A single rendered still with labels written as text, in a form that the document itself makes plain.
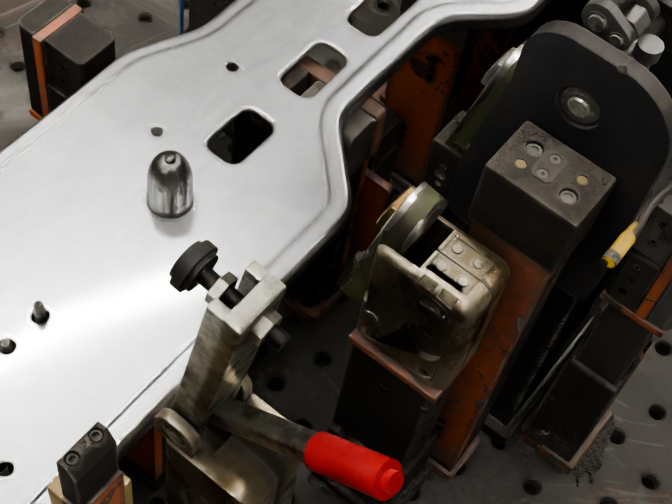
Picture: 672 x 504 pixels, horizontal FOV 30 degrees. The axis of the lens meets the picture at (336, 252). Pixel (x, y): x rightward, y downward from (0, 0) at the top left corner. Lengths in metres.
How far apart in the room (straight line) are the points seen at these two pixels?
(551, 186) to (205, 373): 0.26
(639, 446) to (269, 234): 0.47
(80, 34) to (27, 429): 0.34
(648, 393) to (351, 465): 0.62
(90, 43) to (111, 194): 0.15
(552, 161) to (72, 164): 0.34
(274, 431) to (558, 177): 0.24
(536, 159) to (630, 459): 0.46
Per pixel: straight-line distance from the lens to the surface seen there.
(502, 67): 0.86
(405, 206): 0.76
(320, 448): 0.65
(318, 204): 0.88
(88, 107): 0.93
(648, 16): 0.82
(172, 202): 0.86
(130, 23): 1.39
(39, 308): 0.82
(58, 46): 0.98
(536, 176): 0.78
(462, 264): 0.79
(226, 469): 0.73
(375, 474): 0.63
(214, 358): 0.62
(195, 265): 0.60
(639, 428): 1.20
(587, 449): 1.17
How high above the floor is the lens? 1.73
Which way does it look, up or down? 57 degrees down
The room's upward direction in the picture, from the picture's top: 12 degrees clockwise
